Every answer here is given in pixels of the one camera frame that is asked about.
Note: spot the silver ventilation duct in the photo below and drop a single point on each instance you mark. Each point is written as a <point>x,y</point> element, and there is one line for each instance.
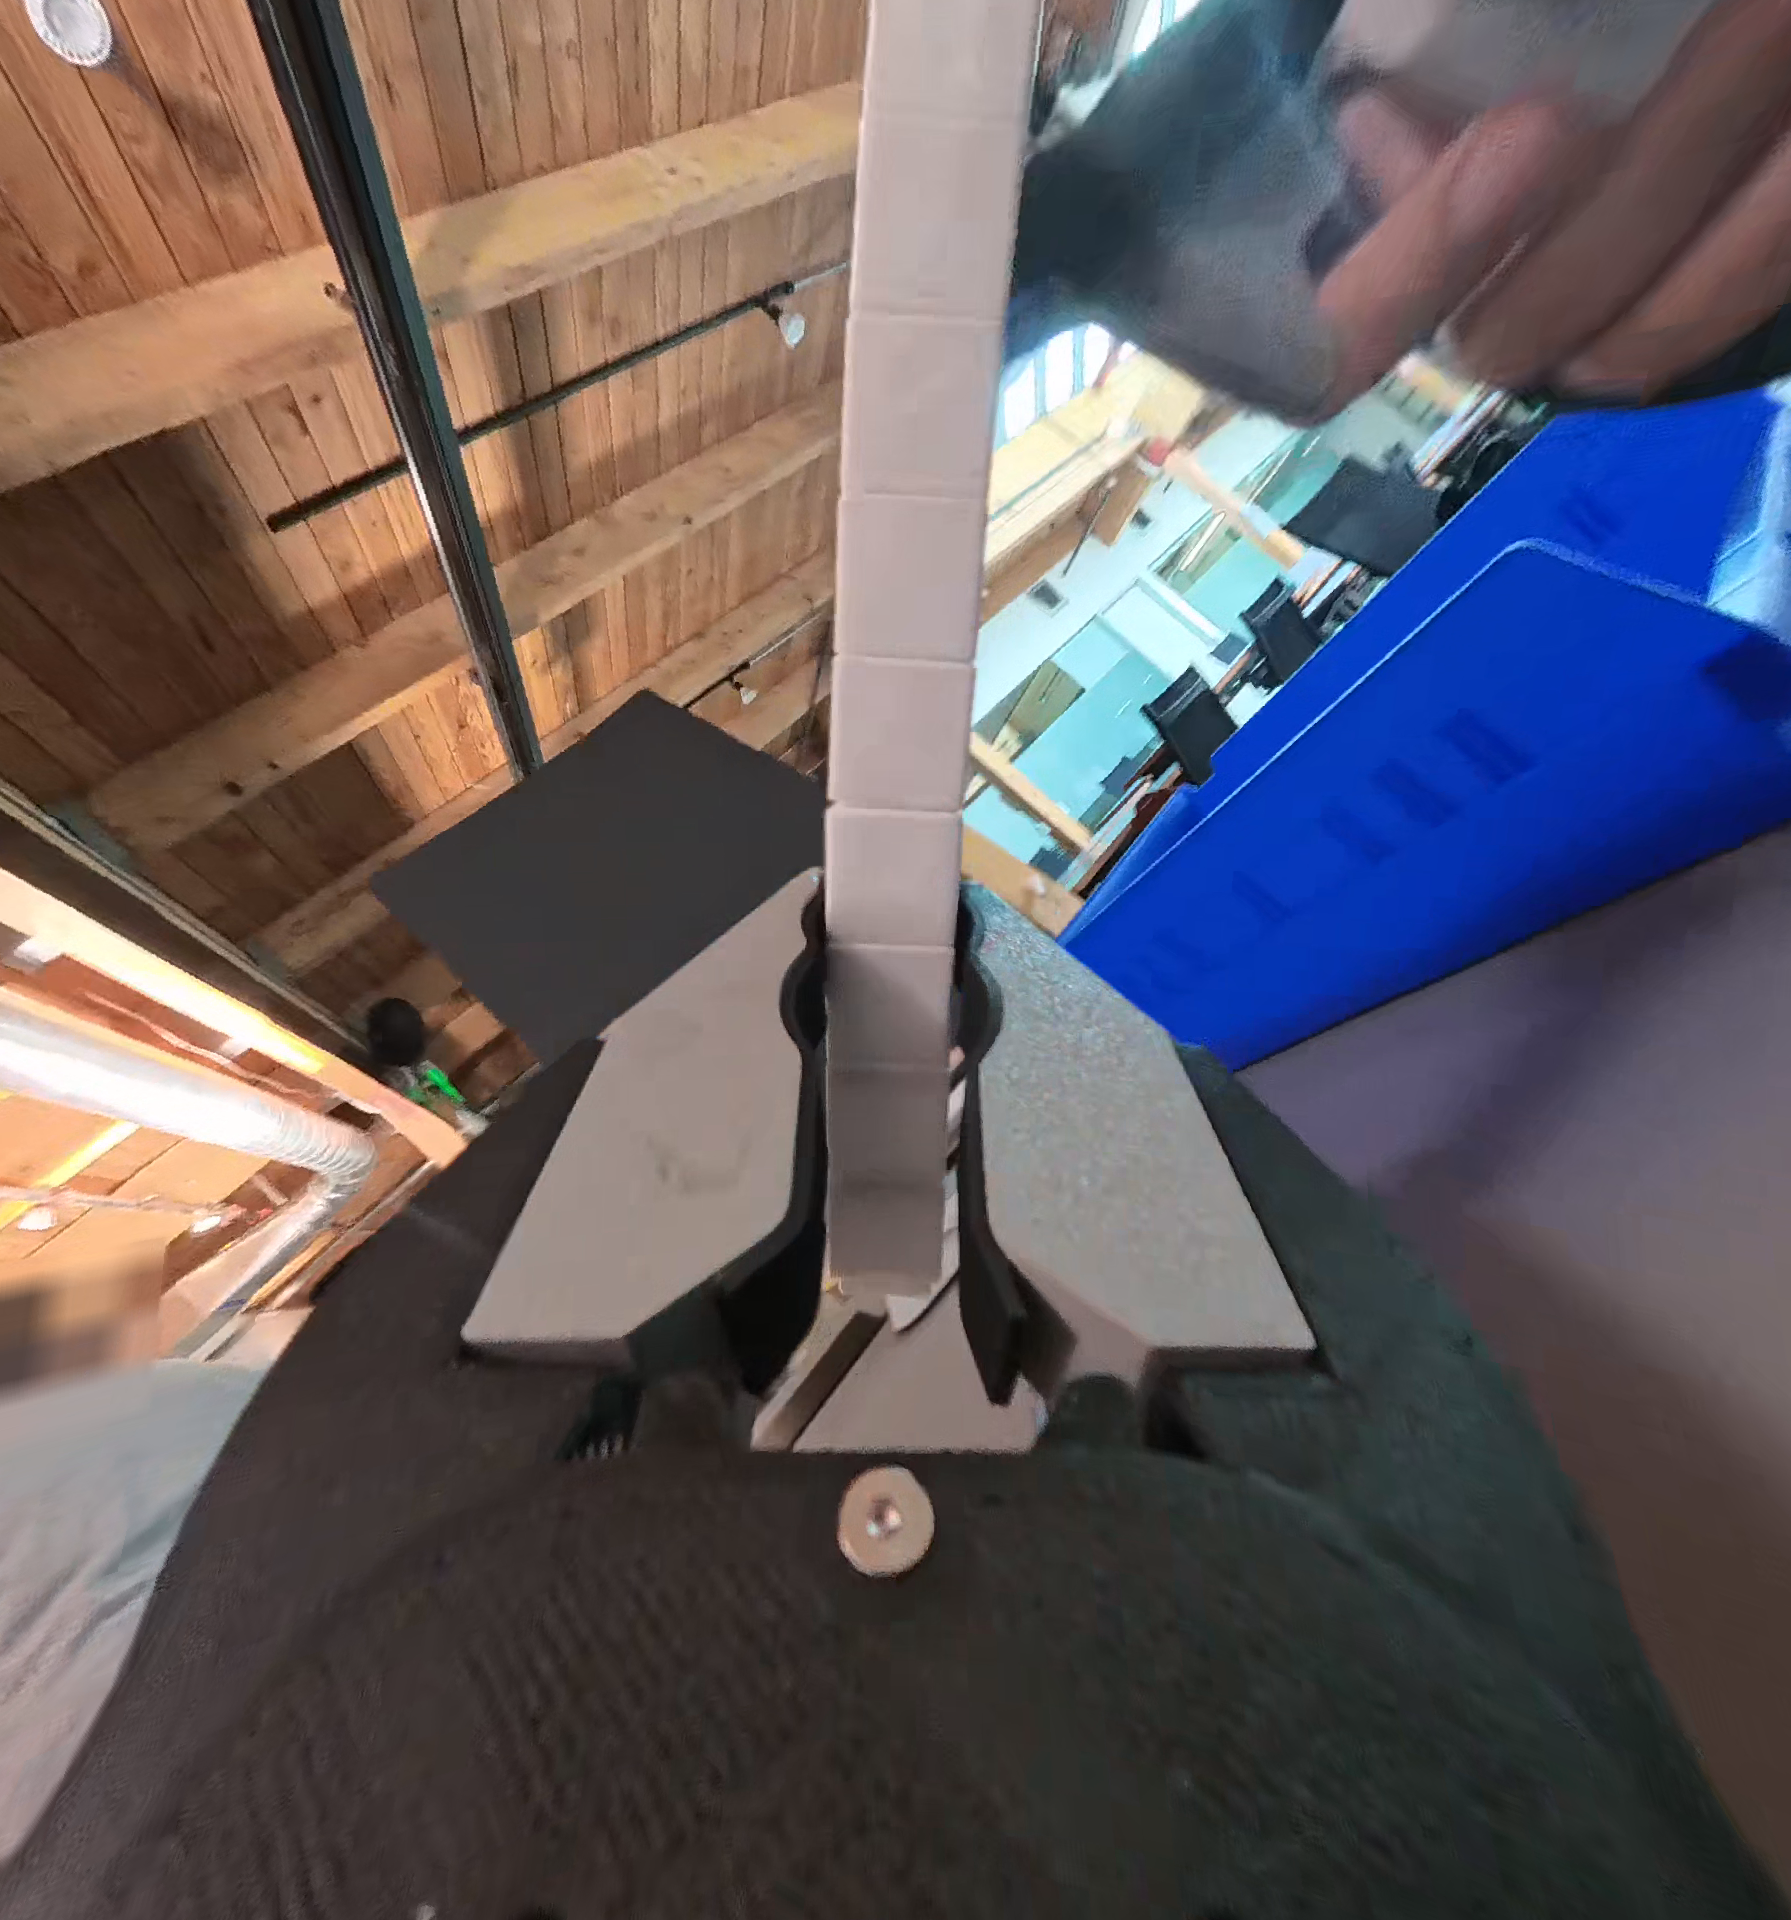
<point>114,1073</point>

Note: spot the person's right hand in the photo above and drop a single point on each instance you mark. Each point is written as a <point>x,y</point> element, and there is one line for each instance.
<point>1586,256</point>

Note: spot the black screen panel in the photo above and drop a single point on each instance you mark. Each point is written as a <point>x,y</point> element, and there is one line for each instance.
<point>580,885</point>

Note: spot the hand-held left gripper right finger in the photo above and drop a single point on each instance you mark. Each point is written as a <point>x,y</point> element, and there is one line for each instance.
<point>1120,1185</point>

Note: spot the black dome camera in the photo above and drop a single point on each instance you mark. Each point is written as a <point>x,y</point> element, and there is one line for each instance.
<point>396,1028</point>

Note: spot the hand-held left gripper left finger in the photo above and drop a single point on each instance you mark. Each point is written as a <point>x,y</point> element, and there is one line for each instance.
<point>654,1155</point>

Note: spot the round white ceiling disc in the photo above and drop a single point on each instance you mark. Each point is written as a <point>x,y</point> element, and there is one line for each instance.
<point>70,24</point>

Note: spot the white foam block strip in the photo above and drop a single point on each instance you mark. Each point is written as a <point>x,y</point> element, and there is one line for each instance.
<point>909,600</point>

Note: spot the black ceiling rail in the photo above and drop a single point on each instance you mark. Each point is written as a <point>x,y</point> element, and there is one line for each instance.
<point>384,360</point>

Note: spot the group of black office chairs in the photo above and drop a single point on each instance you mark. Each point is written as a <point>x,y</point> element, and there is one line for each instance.
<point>1192,721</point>

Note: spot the blue plastic bin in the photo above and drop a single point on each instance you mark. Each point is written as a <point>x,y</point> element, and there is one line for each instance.
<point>1436,780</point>

